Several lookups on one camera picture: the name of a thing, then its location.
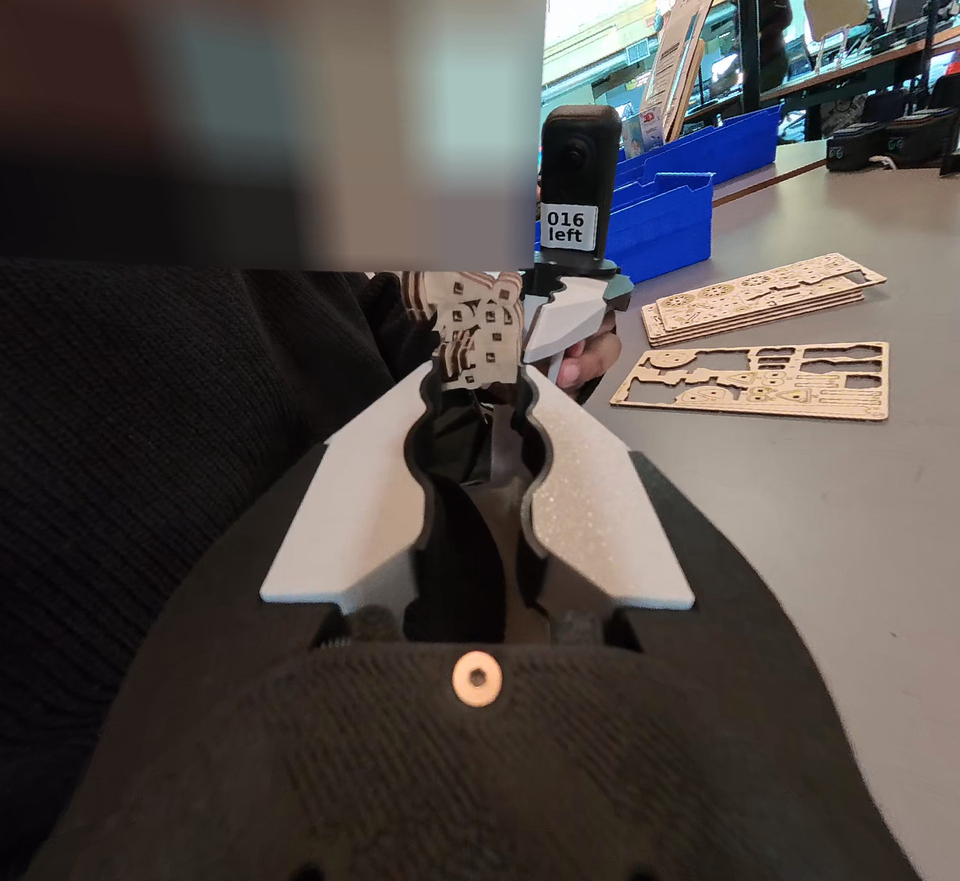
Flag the stack of wooden puzzle sheets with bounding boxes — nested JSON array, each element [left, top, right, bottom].
[[640, 252, 888, 349]]

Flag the background wooden table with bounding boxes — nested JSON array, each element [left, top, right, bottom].
[[759, 26, 960, 108]]

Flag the long blue plastic bin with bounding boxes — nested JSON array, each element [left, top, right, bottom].
[[616, 104, 783, 189]]

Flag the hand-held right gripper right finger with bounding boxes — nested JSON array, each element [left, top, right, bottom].
[[513, 363, 696, 612]]

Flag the person's left forearm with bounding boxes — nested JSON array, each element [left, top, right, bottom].
[[358, 270, 445, 389]]

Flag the wooden puzzle model assembly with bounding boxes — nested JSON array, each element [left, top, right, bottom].
[[400, 269, 526, 392]]

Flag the short blue plastic bin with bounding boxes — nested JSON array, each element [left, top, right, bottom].
[[603, 171, 716, 284]]

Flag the grey desk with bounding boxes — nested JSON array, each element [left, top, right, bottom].
[[581, 137, 960, 881]]

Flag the person's left hand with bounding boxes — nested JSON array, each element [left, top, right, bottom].
[[558, 329, 624, 404]]

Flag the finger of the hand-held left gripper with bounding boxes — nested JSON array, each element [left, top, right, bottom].
[[522, 276, 606, 366]]

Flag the black device with round lenses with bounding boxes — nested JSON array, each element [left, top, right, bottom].
[[826, 117, 898, 173], [889, 107, 960, 171]]

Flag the leaning brown cardboard board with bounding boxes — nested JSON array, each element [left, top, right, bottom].
[[657, 0, 747, 141]]

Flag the punched-out wooden puzzle sheet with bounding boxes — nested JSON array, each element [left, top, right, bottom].
[[609, 341, 891, 423]]

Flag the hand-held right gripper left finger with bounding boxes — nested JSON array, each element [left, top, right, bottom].
[[260, 362, 444, 614]]

